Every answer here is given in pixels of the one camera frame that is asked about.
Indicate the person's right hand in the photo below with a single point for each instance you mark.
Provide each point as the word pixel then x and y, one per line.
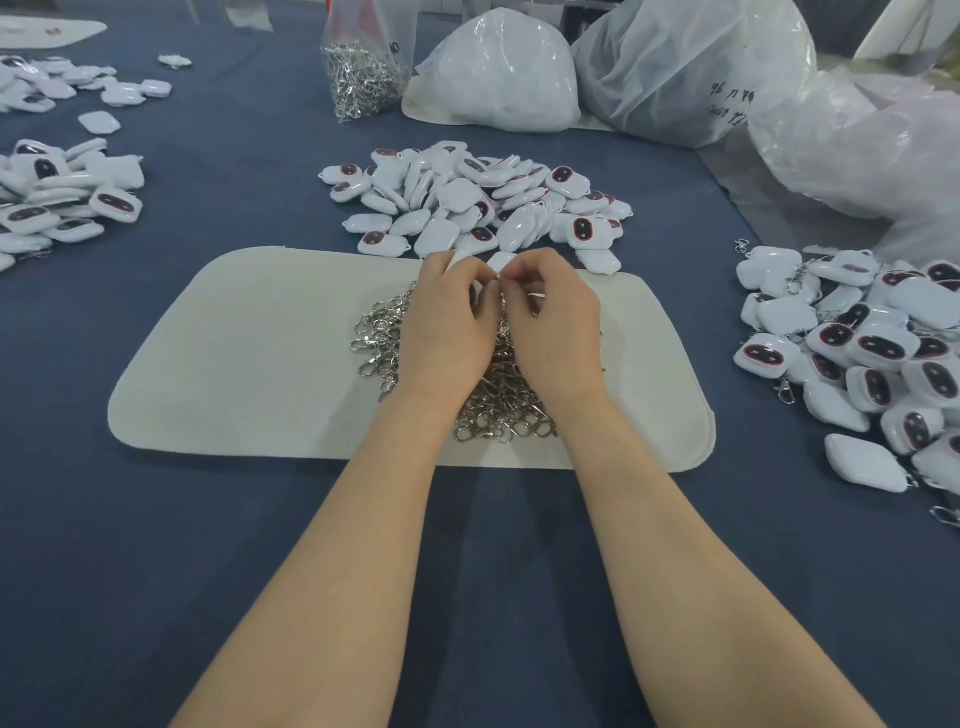
pixel 563 323

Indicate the person's left hand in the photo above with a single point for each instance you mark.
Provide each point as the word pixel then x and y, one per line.
pixel 446 327

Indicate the person's left forearm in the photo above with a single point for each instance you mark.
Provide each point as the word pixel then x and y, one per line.
pixel 348 570

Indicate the person's right forearm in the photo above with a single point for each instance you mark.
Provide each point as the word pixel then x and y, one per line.
pixel 687 570

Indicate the cream felt work mat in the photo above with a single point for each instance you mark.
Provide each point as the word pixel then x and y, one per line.
pixel 240 353

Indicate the round white plastic bag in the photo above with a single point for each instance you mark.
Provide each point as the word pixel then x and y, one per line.
pixel 497 69

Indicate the large translucent plastic bag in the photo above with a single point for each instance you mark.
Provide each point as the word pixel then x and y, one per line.
pixel 687 69

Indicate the crumpled clear plastic bag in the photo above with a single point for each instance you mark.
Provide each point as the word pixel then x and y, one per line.
pixel 873 147

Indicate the white plastic sheet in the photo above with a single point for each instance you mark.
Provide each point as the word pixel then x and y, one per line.
pixel 915 23

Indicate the flat white board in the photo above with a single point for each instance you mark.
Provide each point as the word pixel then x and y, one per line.
pixel 48 33

